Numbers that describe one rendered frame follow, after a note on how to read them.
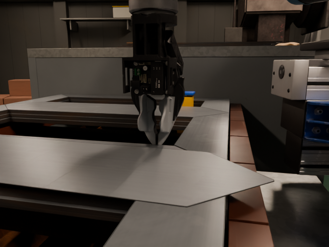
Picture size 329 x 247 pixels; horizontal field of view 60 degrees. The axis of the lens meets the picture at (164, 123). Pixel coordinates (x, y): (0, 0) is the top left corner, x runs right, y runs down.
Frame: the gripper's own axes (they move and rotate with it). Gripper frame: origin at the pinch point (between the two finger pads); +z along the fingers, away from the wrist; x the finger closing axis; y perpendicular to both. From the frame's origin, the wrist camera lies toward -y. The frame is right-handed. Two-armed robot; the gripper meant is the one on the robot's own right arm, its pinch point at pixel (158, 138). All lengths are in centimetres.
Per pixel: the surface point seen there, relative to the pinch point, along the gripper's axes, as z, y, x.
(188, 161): 0.6, 8.9, 6.7
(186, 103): 0.6, -48.7, -2.3
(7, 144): 0.6, 7.2, -24.8
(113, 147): 0.7, 4.8, -6.4
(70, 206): 2.9, 20.2, -5.3
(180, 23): -104, -675, -114
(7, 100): 50, -357, -352
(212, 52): -17, -71, 4
